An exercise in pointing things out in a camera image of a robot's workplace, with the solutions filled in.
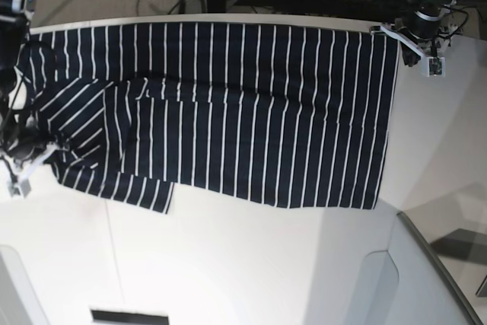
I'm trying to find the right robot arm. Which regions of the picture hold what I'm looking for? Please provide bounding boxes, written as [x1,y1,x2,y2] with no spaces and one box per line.
[1,0,46,164]

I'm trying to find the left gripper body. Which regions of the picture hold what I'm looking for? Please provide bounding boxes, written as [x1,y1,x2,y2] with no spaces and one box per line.
[397,7,445,42]

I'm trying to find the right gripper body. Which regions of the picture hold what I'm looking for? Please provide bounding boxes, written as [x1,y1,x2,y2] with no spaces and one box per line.
[7,130,52,167]

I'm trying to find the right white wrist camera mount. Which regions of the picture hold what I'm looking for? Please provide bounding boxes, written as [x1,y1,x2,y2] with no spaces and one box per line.
[1,142,66,198]

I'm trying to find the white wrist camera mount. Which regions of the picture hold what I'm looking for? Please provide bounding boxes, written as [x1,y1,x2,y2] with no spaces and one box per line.
[369,23,449,77]
[1,142,66,198]

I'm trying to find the navy white striped t-shirt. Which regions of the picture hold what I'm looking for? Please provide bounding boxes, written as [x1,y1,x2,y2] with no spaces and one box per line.
[19,22,399,213]

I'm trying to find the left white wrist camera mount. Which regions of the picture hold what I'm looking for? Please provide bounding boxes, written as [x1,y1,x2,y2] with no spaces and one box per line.
[369,23,449,77]

